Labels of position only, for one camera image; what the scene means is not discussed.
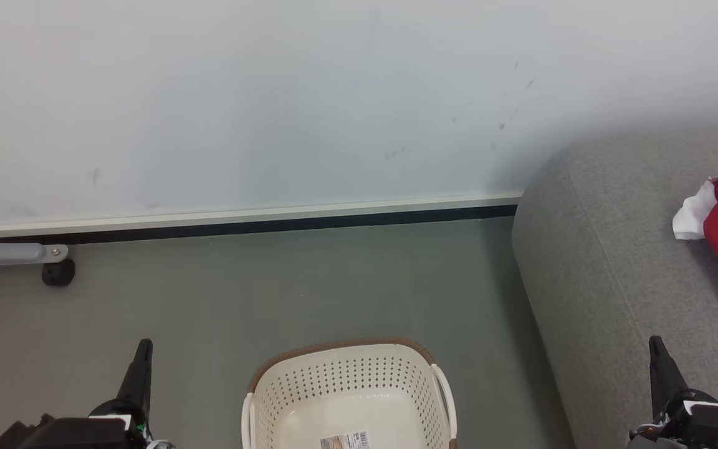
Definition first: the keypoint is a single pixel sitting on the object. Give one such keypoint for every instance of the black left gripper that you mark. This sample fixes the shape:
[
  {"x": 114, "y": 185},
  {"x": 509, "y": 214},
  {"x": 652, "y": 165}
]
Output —
[{"x": 72, "y": 433}]

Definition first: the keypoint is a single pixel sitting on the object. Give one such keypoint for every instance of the black caster wheel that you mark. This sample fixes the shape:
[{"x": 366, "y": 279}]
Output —
[{"x": 58, "y": 273}]

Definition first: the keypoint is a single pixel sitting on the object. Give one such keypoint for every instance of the grey fabric sofa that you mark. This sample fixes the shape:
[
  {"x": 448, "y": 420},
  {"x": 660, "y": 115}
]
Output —
[{"x": 621, "y": 262}]

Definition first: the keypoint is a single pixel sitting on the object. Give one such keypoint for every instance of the cream perforated laundry basket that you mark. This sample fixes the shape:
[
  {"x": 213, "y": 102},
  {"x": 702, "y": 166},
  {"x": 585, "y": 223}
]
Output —
[{"x": 346, "y": 393}]

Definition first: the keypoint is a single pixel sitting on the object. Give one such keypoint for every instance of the printed paper label sticker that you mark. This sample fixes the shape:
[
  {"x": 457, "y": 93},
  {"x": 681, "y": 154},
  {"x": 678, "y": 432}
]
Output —
[{"x": 346, "y": 441}]

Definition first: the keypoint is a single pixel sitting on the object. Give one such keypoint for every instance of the grey metal frame leg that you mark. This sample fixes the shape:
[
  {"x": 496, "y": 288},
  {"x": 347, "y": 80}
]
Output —
[{"x": 4, "y": 252}]

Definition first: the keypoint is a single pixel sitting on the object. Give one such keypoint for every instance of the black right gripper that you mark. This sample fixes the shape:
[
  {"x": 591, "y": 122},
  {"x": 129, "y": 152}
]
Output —
[{"x": 714, "y": 427}]

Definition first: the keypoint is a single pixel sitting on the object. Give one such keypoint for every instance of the black and white baseboard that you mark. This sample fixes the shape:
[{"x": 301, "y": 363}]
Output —
[{"x": 240, "y": 221}]

